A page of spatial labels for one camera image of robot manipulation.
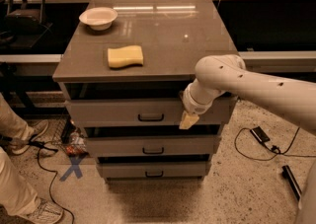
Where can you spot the person leg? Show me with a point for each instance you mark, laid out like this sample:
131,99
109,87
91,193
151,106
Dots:
16,195
11,125

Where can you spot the grey drawer cabinet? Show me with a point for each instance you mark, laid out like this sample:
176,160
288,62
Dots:
174,35

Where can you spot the grey drawer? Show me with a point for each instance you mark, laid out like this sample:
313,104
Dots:
124,112
152,146
153,170

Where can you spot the grey bottom drawer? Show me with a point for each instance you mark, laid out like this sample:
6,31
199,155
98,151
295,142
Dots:
153,170

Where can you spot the white sneaker far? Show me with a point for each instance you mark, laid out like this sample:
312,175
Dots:
20,142

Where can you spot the person leg near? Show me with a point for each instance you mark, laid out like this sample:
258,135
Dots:
16,195

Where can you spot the black metal bar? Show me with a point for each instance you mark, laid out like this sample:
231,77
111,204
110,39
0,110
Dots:
289,176

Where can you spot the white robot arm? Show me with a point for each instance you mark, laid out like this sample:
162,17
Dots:
292,100

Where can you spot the yellow sponge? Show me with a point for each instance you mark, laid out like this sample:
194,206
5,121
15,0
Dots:
125,56

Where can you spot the person leg far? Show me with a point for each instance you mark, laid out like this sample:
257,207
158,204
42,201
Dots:
11,125

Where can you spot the grey top drawer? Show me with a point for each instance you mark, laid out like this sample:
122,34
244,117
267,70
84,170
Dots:
124,112

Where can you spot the blue tape cross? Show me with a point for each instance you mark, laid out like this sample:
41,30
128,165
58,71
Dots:
74,168

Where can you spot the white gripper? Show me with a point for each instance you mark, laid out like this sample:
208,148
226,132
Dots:
190,104

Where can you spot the grey middle drawer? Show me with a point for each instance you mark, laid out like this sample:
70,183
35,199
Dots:
152,146

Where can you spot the white bowl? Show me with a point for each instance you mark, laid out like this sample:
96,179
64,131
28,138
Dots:
99,18

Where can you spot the white sneaker near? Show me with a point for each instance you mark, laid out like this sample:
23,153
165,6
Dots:
47,213

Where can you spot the white sneaker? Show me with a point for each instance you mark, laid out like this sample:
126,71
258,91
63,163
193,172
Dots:
20,142
47,213

